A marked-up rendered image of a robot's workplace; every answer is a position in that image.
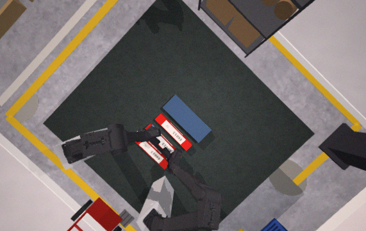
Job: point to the blue rectangular platform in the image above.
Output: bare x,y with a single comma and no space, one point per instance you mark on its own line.
186,118

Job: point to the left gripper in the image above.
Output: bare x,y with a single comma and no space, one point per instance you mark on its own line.
152,127

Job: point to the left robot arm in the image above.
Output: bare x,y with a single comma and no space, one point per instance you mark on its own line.
114,139

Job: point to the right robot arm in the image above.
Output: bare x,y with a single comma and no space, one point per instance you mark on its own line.
209,202

